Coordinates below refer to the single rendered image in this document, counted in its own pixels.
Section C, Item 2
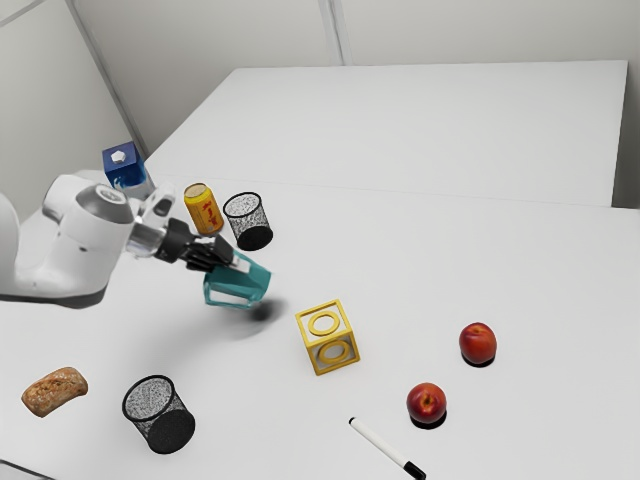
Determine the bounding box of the white marker with black cap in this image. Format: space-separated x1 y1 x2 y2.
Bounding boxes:
348 417 428 480

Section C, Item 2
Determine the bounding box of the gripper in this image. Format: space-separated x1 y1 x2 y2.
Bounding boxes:
153 217 240 273

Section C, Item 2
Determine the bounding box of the brown bread loaf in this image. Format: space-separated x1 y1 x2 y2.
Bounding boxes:
20 367 89 418

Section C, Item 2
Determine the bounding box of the teal faceted mug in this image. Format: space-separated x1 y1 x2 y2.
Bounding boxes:
202 248 273 309

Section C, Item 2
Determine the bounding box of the small black mesh pen holder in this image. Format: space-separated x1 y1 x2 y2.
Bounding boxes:
222 191 275 252

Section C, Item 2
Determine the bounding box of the yellow open frame cube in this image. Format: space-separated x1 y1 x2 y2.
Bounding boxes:
294 298 361 377

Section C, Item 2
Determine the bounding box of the large black mesh pen holder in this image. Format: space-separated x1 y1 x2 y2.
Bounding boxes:
121 375 197 455

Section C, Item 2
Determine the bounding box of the blue carton with white cap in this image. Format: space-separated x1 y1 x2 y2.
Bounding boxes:
101 140 155 201

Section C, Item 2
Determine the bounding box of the red peach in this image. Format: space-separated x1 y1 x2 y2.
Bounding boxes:
458 322 498 365
406 382 448 424

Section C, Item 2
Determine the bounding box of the yellow drink can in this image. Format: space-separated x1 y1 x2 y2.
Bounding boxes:
183 182 225 236

